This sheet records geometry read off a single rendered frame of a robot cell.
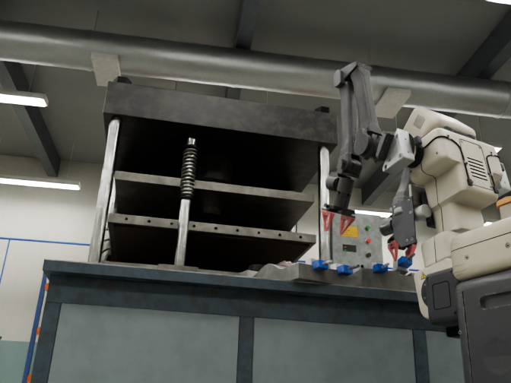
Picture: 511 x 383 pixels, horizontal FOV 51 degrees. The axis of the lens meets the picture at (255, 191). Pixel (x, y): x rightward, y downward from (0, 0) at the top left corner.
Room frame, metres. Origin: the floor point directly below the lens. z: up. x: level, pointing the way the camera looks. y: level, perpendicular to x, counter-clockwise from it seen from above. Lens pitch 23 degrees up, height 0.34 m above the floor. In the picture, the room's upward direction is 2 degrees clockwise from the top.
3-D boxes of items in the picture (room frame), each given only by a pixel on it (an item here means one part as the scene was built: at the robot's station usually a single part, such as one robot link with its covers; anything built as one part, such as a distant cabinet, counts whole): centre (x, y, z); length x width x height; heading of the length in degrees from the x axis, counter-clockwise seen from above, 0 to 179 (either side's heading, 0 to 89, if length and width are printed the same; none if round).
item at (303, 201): (3.05, 0.27, 1.51); 1.10 x 0.70 x 0.05; 101
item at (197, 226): (3.04, 0.27, 1.26); 1.10 x 0.74 x 0.05; 101
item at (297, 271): (2.09, -0.16, 0.85); 0.50 x 0.26 x 0.11; 28
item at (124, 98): (2.99, 0.26, 1.75); 1.30 x 0.84 x 0.61; 101
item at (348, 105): (1.78, -0.35, 1.40); 0.11 x 0.06 x 0.43; 117
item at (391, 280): (2.24, -0.49, 0.87); 0.50 x 0.26 x 0.14; 11
